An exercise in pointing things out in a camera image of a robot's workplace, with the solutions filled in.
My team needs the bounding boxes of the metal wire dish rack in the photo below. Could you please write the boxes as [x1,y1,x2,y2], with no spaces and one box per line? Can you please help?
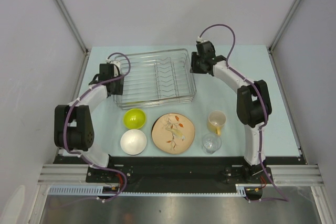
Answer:
[113,48,196,110]

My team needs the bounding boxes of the lime green bowl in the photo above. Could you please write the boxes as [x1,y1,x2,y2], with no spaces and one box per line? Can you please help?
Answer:
[123,108,146,130]

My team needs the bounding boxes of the white bowl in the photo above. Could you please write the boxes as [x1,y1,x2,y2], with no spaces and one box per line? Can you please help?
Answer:
[120,129,147,155]

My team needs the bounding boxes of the beige bird pattern plate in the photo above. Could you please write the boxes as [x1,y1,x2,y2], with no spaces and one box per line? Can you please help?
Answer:
[151,113,195,154]

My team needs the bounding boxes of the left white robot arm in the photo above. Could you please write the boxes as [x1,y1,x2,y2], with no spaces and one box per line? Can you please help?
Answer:
[54,60,124,182]

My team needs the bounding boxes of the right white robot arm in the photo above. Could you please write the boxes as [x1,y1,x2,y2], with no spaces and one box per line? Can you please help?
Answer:
[191,38,272,183]

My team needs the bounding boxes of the yellow mug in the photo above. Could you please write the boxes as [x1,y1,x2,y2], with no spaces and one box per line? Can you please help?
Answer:
[207,110,226,136]

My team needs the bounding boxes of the clear drinking glass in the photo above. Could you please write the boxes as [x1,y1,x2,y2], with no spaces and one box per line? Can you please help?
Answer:
[202,133,222,154]

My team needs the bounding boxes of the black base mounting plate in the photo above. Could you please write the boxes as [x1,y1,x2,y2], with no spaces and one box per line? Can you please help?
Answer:
[54,155,308,194]

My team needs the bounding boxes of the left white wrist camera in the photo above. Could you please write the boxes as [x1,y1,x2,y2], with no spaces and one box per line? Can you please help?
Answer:
[106,59,121,70]

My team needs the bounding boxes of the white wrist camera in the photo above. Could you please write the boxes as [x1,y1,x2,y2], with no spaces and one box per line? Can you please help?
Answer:
[196,37,207,44]
[106,59,121,70]

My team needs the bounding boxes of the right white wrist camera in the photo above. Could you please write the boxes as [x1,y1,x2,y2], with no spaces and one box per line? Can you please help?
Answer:
[196,37,207,44]

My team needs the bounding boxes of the aluminium frame rail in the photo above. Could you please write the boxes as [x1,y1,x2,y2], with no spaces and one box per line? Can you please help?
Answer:
[37,164,324,186]

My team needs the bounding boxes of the light blue cable duct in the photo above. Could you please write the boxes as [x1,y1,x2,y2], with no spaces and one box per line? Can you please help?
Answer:
[48,185,246,197]

